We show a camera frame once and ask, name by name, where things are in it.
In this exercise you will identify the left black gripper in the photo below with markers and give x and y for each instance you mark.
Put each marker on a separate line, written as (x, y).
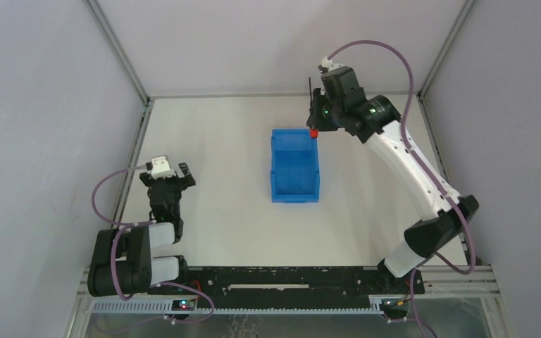
(166, 182)

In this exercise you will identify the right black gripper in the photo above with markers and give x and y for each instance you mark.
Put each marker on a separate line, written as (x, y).
(315, 118)

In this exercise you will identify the red black screwdriver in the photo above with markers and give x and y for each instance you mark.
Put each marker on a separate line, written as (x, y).
(313, 133)

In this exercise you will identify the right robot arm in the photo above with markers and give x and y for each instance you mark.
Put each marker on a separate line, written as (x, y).
(442, 210)

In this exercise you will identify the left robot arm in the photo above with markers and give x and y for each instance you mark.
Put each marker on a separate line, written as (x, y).
(122, 262)

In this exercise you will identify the blue plastic bin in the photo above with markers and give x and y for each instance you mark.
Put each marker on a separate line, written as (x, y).
(294, 173)

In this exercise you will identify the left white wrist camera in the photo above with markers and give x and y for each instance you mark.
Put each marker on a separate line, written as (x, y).
(162, 167)

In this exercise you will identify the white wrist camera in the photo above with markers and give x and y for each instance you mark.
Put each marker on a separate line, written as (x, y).
(162, 167)
(330, 64)

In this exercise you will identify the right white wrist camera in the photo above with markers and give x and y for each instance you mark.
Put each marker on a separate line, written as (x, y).
(330, 64)

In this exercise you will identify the back aluminium frame rail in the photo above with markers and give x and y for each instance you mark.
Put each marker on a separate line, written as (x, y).
(282, 94)

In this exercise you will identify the aluminium frame rail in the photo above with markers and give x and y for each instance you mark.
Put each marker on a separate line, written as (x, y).
(282, 94)
(427, 93)
(107, 31)

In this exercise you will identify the grey slotted cable duct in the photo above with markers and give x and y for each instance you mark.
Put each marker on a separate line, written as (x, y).
(165, 306)

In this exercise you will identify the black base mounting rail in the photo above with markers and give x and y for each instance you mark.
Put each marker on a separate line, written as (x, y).
(300, 287)

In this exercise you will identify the right aluminium frame rail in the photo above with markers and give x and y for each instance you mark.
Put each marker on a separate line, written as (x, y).
(427, 93)

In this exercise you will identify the left aluminium frame rail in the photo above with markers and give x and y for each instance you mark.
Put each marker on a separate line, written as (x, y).
(107, 31)

